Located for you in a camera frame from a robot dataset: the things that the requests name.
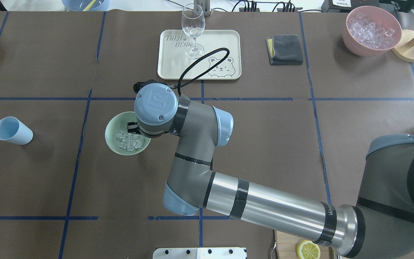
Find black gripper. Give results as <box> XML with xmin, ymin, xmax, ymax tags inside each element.
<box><xmin>127</xmin><ymin>79</ymin><xmax>166</xmax><ymax>134</ymax></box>

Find light blue plastic cup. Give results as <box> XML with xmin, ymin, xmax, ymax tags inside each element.
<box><xmin>0</xmin><ymin>117</ymin><xmax>33</xmax><ymax>145</ymax></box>

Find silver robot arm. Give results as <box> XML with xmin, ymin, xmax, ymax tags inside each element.
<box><xmin>128</xmin><ymin>80</ymin><xmax>414</xmax><ymax>259</ymax></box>

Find ice cubes in bowl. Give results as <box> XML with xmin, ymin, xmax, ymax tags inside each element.
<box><xmin>116</xmin><ymin>130</ymin><xmax>144</xmax><ymax>151</ymax></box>

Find green ceramic bowl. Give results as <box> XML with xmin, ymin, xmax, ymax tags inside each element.
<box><xmin>105</xmin><ymin>112</ymin><xmax>151</xmax><ymax>156</ymax></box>

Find blue bowl with fork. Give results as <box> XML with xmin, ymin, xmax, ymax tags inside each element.
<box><xmin>62</xmin><ymin>0</ymin><xmax>110</xmax><ymax>12</ymax></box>

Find pink bowl of ice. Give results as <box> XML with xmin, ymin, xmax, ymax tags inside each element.
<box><xmin>343</xmin><ymin>5</ymin><xmax>402</xmax><ymax>57</ymax></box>

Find clear wine glass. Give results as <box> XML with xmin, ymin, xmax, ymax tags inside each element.
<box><xmin>182</xmin><ymin>3</ymin><xmax>205</xmax><ymax>59</ymax></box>

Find grey yellow folded cloth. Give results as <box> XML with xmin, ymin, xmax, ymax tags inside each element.
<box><xmin>266</xmin><ymin>35</ymin><xmax>303</xmax><ymax>65</ymax></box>

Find wooden cutting board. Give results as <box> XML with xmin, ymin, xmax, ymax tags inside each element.
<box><xmin>272</xmin><ymin>231</ymin><xmax>343</xmax><ymax>259</ymax></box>

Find yellow lemon half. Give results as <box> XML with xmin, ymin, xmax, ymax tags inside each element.
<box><xmin>295</xmin><ymin>240</ymin><xmax>321</xmax><ymax>259</ymax></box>

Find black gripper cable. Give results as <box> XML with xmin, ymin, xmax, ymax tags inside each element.
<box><xmin>167</xmin><ymin>47</ymin><xmax>230</xmax><ymax>97</ymax></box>

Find aluminium frame post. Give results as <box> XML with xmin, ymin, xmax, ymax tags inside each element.
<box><xmin>193</xmin><ymin>0</ymin><xmax>211</xmax><ymax>17</ymax></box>

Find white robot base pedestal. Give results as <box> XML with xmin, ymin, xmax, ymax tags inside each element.
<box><xmin>152</xmin><ymin>246</ymin><xmax>248</xmax><ymax>259</ymax></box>

